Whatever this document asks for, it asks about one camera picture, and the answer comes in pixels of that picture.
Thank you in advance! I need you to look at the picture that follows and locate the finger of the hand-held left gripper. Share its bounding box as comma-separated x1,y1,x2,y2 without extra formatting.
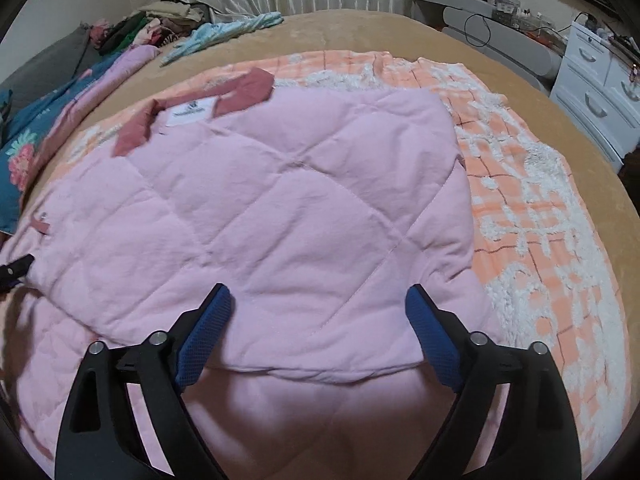
0,254,35,291

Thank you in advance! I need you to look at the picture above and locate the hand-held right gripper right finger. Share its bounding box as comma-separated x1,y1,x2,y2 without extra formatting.
404,283,583,480

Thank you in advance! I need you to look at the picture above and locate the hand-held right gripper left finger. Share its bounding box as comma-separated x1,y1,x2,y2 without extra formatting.
54,282,236,480

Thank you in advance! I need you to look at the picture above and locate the pink quilted jacket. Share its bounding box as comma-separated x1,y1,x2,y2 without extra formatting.
0,67,506,480

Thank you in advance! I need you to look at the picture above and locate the pile of mixed clothes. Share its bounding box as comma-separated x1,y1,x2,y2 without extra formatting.
90,2,221,56

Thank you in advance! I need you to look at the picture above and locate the blue floral quilt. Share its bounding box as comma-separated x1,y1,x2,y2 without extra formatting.
0,45,161,233

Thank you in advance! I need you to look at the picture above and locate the orange checked cartoon blanket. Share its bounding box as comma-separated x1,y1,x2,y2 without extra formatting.
60,50,633,466

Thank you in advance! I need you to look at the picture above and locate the grey pillow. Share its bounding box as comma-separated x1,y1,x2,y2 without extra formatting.
0,22,101,111

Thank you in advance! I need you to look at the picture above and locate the white drawer cabinet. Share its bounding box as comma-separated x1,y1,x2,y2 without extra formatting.
549,12,640,173

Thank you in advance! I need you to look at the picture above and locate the light blue garment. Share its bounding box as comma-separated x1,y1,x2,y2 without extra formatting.
160,11,284,66

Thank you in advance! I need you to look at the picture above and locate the grey desk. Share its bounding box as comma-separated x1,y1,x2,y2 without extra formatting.
411,0,571,81

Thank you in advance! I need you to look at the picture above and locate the cluster of small desk things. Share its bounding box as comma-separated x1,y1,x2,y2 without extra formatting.
420,0,571,36

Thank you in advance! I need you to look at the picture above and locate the black cable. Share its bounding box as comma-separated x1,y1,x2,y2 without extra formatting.
464,12,493,48

